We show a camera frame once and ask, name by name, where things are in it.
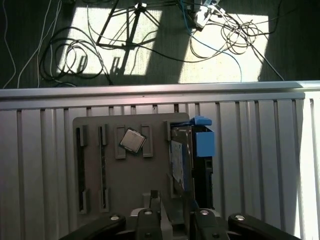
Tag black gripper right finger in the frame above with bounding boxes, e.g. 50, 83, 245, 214
190, 208, 297, 240

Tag black floor tripod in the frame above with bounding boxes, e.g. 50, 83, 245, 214
96, 0, 181, 51

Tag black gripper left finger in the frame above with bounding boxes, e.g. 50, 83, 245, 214
59, 208, 162, 240

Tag silver CPU chip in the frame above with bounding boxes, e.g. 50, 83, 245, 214
118, 127, 148, 157

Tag hard disk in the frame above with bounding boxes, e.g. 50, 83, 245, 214
169, 116, 216, 211

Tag grey parts rack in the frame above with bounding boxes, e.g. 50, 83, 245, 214
72, 112, 200, 227

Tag white power strip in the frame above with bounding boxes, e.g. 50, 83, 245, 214
194, 0, 221, 29

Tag dark RAM stick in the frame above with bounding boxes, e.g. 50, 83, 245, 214
76, 127, 87, 213
99, 126, 108, 210

